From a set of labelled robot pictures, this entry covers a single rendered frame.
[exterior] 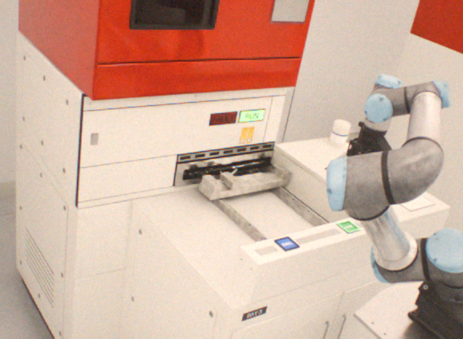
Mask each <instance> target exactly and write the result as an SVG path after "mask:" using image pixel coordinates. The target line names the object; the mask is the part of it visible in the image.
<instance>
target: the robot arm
mask: <svg viewBox="0 0 463 339"><path fill-rule="evenodd" d="M449 106H450V94H449V87H448V84H447V82H446V81H445V80H439V81H431V82H429V83H428V82H425V83H420V84H414V85H410V86H406V87H402V81H401V80H400V79H399V78H397V77H395V76H390V75H386V74H381V75H378V76H377V79H376V81H375V83H374V88H373V91H372V93H371V95H370V96H369V97H368V98H367V100H366V102H365V104H364V114H365V118H364V121H363V122H362V121H359V125H358V126H360V127H361V129H360V134H359V138H354V139H352V140H350V143H349V145H348V150H347V153H346V156H347V157H346V156H344V157H342V158H337V159H333V160H332V161H330V163H329V164H328V166H327V171H326V191H327V198H328V202H329V207H330V208H331V209H332V210H333V211H334V212H341V211H346V213H347V214H348V215H349V216H350V217H351V218H352V219H354V220H357V221H359V222H360V225H361V227H362V228H363V230H364V231H365V232H366V234H367V235H368V238H369V239H370V241H371V242H372V247H371V251H370V260H371V265H372V269H373V273H374V275H375V277H376V278H377V279H378V280H379V282H380V283H391V284H393V283H408V282H423V281H434V287H435V290H436V291H437V292H438V294H439V295H440V296H441V297H442V298H443V299H444V300H445V301H446V302H448V303H449V304H451V305H455V306H463V232H461V231H459V230H457V229H452V228H444V229H441V230H438V231H436V232H435V233H434V234H433V235H432V236H430V237H426V238H417V239H415V238H414V237H413V236H412V235H411V234H410V233H408V232H405V231H404V230H403V227H402V225H401V224H400V222H399V218H398V216H397V214H396V212H395V210H394V209H393V207H392V205H401V204H405V203H408V202H410V201H413V200H415V199H417V198H418V197H420V196H421V195H423V194H424V193H425V192H426V191H427V190H428V189H429V188H430V187H431V186H432V184H433V183H434V182H435V181H436V180H437V178H438V176H439V174H440V172H441V171H442V167H443V162H444V151H443V149H442V146H441V145H440V131H441V116H442V109H443V108H446V107H449ZM403 115H410V118H409V123H408V127H407V136H406V141H405V142H404V143H403V145H402V147H401V148H399V149H396V150H393V149H392V148H391V146H390V144H389V143H388V141H387V140H386V139H385V137H384V135H386V134H387V130H388V129H389V126H390V124H391V120H392V118H394V117H398V116H403ZM354 141H355V142H354ZM350 145H351V150H350V152H348V151H349V148H350Z"/></svg>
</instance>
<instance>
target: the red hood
mask: <svg viewBox="0 0 463 339"><path fill-rule="evenodd" d="M314 3H315V0H19V11H18V30H19V31H20V32H21V33H22V34H23V35H24V36H25V37H27V38H28V40H29V41H30V42H31V43H32V44H33V45H34V46H35V47H37V48H38V49H40V50H41V51H42V52H43V53H44V55H45V56H46V57H47V58H48V59H49V60H50V61H51V62H52V63H54V64H55V65H56V66H57V67H58V68H59V69H60V70H61V71H62V72H63V73H64V74H65V75H66V76H67V77H68V78H69V79H70V80H71V81H72V82H73V83H74V84H75V85H76V86H77V87H78V88H79V89H80V90H82V91H83V92H84V93H85V94H86V96H87V97H88V98H89V99H90V100H91V101H100V100H104V99H123V98H135V97H147V96H158V95H181V94H193V93H205V92H229V91H241V90H252V89H264V88H288V87H295V86H296V83H297V79H298V73H299V69H300V66H301V63H302V57H303V53H304V49H305V43H306V39H307V36H308V32H309V24H310V19H311V16H312V12H313V6H314Z"/></svg>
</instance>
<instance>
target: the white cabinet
mask: <svg viewBox="0 0 463 339"><path fill-rule="evenodd" d="M409 283H420V282H397V283H393V284H391V283H383V282H379V280H378V279H377V278H376V277H375V275H374V273H373V269H372V265H371V264H369V265H367V266H364V267H360V268H357V269H355V270H352V271H348V272H345V273H343V274H340V275H337V276H334V277H332V278H329V279H325V280H322V281H320V282H316V283H314V284H311V285H308V286H304V287H302V288H299V289H296V290H292V291H290V292H287V293H285V294H280V295H278V296H275V297H273V298H268V299H266V300H263V301H261V302H256V303H254V304H251V305H249V306H245V307H242V308H239V309H237V310H233V311H231V310H230V309H229V308H228V306H227V305H226V304H225V303H224V302H223V301H222V300H221V298H220V297H219V296H218V295H217V294H216V293H215V292H214V290H213V289H212V288H211V287H210V286H209V285H208V284H207V283H206V282H205V281H204V280H203V279H202V278H201V277H200V276H199V275H198V274H197V273H196V272H195V271H194V270H193V268H192V267H191V266H190V265H189V264H188V263H187V262H186V261H185V259H184V258H183V257H182V256H181V255H180V254H179V253H178V251H177V250H176V249H175V248H174V247H173V246H172V245H171V244H170V242H169V241H168V240H167V239H166V238H165V237H164V236H163V235H162V234H161V233H160V232H159V231H158V230H157V229H156V227H155V226H154V225H153V224H152V223H151V222H150V221H149V219H148V218H147V217H146V216H145V215H144V214H143V213H142V211H141V210H140V209H139V208H138V207H137V206H136V205H135V204H134V202H132V209H131V217H130V238H129V245H128V252H127V260H126V274H125V281H124V288H123V302H122V309H121V317H120V321H121V324H120V331H119V339H378V338H377V337H376V336H375V335H374V334H373V333H372V332H370V331H369V330H368V329H367V328H366V327H364V326H363V325H362V324H361V323H359V321H358V320H357V319H356V318H355V317H354V316H353V314H354V313H355V312H356V311H357V310H358V309H359V308H361V307H362V306H363V305H365V304H366V303H367V302H369V301H370V300H371V299H372V298H373V297H374V296H375V295H376V294H378V293H379V292H380V291H381V290H383V289H386V288H388V287H390V286H394V285H400V284H409Z"/></svg>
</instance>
